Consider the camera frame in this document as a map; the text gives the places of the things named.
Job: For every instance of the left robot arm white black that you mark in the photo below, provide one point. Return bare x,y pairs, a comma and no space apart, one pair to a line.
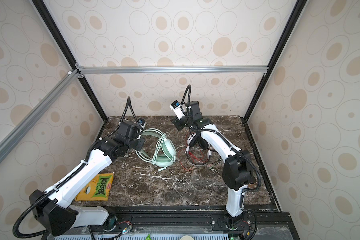
53,207

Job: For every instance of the horizontal aluminium frame bar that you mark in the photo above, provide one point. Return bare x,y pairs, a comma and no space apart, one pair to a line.
173,70

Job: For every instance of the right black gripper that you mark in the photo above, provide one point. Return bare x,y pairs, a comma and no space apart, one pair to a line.
177,122

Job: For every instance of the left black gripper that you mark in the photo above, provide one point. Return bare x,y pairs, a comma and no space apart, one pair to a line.
140,146

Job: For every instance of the mint green headphones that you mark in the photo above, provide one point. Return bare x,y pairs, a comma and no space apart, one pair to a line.
165,153

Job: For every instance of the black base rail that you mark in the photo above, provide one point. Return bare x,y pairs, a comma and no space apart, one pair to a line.
117,222

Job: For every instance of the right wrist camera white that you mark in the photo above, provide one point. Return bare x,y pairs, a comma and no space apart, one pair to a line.
179,109

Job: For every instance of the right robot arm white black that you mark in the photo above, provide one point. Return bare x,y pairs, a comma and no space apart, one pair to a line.
239,173

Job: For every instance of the white black red headphones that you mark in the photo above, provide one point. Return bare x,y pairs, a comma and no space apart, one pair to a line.
195,155

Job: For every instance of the yellow green snack bag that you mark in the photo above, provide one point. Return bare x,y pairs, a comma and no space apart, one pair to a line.
98,189

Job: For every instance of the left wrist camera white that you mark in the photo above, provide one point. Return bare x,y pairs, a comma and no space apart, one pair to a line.
141,123

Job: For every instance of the left diagonal aluminium frame bar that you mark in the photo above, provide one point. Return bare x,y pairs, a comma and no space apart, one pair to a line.
17,134

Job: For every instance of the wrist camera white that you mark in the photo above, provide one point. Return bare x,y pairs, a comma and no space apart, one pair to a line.
141,123
179,109

